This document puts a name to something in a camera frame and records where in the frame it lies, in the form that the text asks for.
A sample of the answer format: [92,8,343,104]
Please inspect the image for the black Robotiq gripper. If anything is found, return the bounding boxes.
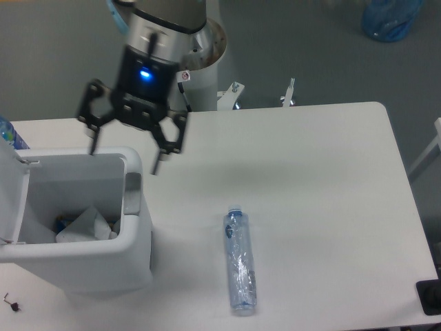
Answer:
[76,46,189,175]

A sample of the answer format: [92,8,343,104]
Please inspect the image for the small dark clip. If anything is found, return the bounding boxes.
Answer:
[10,303,20,312]

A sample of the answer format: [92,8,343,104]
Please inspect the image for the white trash can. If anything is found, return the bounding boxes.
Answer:
[1,141,152,292]

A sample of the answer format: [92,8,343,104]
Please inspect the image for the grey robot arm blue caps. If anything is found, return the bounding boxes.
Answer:
[76,1,207,174]

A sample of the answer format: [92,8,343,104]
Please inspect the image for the blue plastic bag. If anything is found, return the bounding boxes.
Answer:
[360,0,424,43]

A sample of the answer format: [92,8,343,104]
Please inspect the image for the small black allen key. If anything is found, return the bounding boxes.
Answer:
[3,293,11,305]

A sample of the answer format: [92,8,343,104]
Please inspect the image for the clear plastic water bottle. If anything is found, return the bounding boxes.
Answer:
[223,205,257,317]

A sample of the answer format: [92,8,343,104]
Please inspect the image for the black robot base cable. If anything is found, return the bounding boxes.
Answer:
[177,81,193,113]

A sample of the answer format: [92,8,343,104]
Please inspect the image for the blue snack wrapper in bin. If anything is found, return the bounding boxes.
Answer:
[56,215,74,233]

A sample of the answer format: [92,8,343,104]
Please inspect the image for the black device at table edge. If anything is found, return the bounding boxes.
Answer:
[416,279,440,316]

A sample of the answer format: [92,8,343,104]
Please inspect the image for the clear plastic wrapper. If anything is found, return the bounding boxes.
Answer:
[55,206,118,243]

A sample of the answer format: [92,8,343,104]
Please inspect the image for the white pedestal foot brackets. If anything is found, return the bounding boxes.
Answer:
[217,81,245,111]

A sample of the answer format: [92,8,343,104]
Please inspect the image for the blue labelled bottle at edge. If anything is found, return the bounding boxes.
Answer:
[1,117,30,150]

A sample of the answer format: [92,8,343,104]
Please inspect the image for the white frame at right edge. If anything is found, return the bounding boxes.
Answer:
[407,118,440,183]

